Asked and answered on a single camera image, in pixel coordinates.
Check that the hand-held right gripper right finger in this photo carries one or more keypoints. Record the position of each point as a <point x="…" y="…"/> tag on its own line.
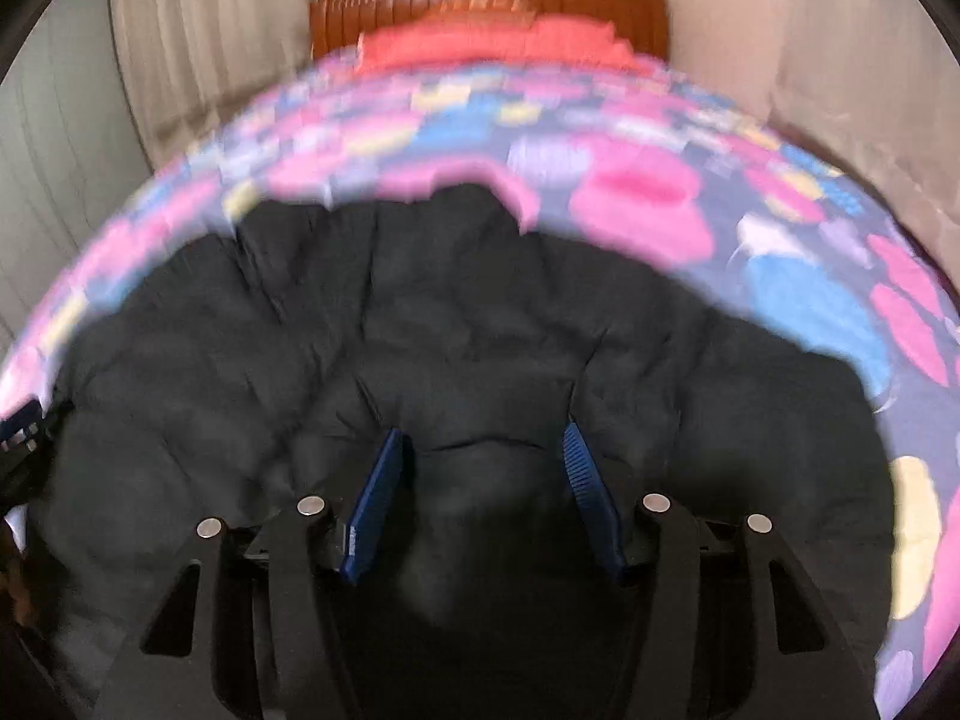
<point x="592" y="495"/>

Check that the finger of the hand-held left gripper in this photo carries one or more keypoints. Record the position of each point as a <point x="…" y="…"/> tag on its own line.
<point x="22" y="421"/>

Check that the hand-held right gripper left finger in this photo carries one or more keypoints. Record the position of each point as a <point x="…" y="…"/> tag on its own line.
<point x="375" y="495"/>

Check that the black puffer jacket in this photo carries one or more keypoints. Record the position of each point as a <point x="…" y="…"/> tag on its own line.
<point x="450" y="315"/>

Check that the white wardrobe with glass doors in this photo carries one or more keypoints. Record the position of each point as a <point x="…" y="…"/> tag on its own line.
<point x="60" y="165"/>

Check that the polka dot blanket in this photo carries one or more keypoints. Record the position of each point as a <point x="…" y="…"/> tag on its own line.
<point x="637" y="187"/>

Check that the red pillow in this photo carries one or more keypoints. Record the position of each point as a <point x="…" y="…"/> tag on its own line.
<point x="487" y="41"/>

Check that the wooden headboard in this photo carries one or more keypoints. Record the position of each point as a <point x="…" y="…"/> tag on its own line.
<point x="600" y="4"/>

